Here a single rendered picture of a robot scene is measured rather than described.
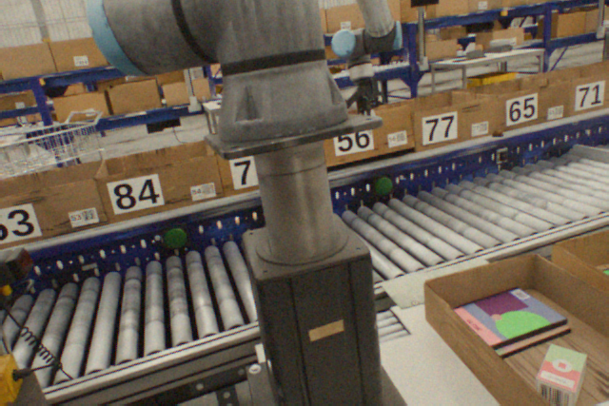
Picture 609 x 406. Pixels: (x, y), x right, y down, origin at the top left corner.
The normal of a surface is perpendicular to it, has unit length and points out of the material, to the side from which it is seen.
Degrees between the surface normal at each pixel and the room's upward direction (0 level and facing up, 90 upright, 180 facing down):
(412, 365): 0
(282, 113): 67
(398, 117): 83
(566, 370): 0
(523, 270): 90
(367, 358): 90
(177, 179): 90
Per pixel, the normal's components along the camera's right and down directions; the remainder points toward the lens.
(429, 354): -0.14, -0.94
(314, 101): 0.48, -0.21
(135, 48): -0.24, 0.76
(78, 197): 0.33, 0.27
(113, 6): -0.40, 0.07
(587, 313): -0.97, 0.18
